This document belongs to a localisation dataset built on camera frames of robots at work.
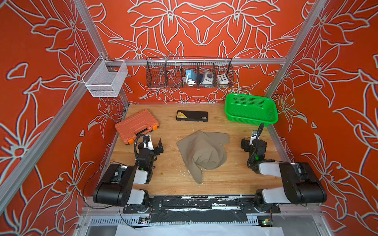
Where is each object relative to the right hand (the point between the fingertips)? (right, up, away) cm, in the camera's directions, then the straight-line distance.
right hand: (250, 137), depth 91 cm
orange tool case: (-74, +8, +10) cm, 75 cm away
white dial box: (-27, +38, -1) cm, 47 cm away
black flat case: (-37, +14, +17) cm, 43 cm away
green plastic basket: (+10, +19, +20) cm, 30 cm away
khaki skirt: (-32, -6, -8) cm, 33 cm away
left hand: (-61, -1, -2) cm, 61 cm away
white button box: (-17, +37, +2) cm, 40 cm away
